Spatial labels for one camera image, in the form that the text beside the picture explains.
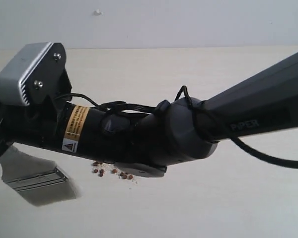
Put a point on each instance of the pile of rice and pellets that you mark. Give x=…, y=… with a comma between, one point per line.
x=103, y=170

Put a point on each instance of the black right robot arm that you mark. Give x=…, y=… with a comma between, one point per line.
x=188, y=129

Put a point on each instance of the white paint brush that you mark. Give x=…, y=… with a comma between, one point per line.
x=38, y=181

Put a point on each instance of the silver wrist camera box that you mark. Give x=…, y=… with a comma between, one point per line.
x=34, y=73

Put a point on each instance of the small white wall hook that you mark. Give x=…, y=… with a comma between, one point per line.
x=97, y=12

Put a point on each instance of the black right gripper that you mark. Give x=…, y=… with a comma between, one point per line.
x=107, y=133

